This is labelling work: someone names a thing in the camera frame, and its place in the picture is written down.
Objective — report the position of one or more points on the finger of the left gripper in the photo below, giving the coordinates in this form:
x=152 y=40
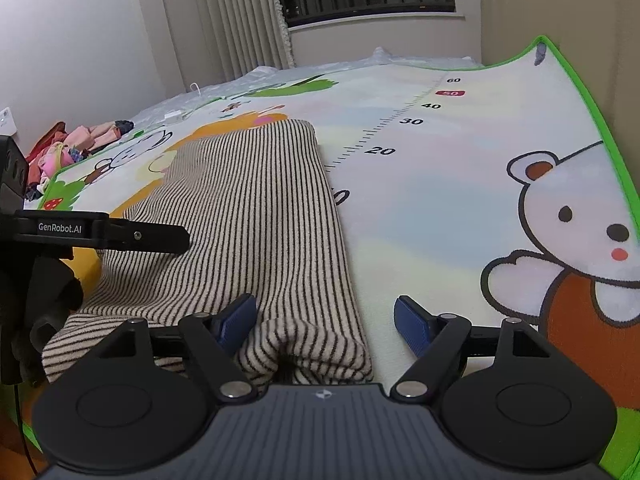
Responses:
x=132 y=236

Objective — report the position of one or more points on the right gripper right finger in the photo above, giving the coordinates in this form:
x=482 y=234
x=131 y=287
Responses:
x=437 y=341

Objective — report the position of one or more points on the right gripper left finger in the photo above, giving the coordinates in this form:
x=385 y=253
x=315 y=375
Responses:
x=212 y=341

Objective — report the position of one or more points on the beige striped knit garment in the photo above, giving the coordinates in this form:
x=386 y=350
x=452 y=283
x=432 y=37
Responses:
x=262 y=221

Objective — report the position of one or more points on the pink clothes pile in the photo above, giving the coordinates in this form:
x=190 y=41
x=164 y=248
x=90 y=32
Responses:
x=58 y=149

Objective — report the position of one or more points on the dark gloved left hand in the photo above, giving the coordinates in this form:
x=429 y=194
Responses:
x=53 y=294

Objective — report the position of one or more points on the cartoon animal play mat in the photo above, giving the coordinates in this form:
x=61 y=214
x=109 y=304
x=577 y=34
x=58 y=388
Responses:
x=495 y=193

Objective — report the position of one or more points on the beige pleated curtain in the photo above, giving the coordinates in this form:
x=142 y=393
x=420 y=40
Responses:
x=241 y=35

